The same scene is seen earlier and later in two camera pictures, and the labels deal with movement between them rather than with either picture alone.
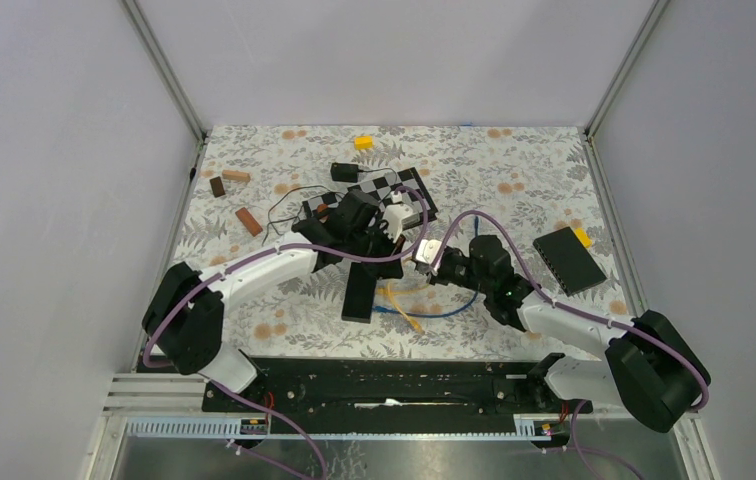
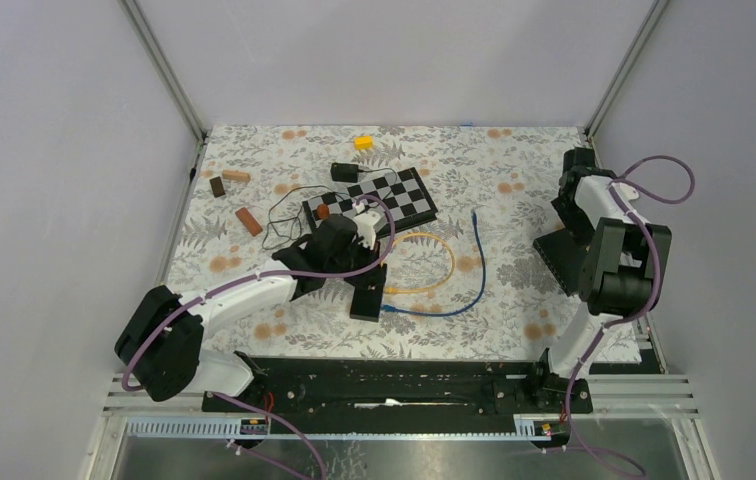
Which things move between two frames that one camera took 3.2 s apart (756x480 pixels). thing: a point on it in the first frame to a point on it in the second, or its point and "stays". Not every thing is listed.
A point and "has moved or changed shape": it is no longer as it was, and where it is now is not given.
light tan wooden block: [235, 175] stays
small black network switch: [360, 294] has moved or changed shape
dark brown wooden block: [217, 187] stays
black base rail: [391, 388] stays
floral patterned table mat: [426, 238] stays
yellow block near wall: [364, 142] stays
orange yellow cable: [391, 291] has moved or changed shape
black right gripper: [437, 276] to [581, 231]
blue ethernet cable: [438, 314] stays
